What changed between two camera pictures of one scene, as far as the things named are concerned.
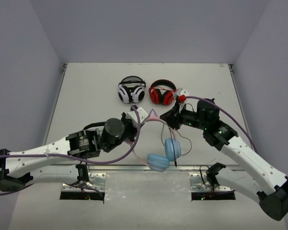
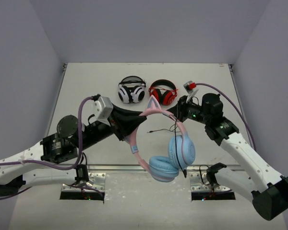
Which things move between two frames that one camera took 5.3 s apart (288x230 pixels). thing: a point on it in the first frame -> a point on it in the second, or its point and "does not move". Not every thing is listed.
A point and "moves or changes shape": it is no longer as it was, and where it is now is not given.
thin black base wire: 202,178 does not move
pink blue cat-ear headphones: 159,162 moves or changes shape
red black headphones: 162,91 does not move
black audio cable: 175,160 moves or changes shape
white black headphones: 131,89 does not move
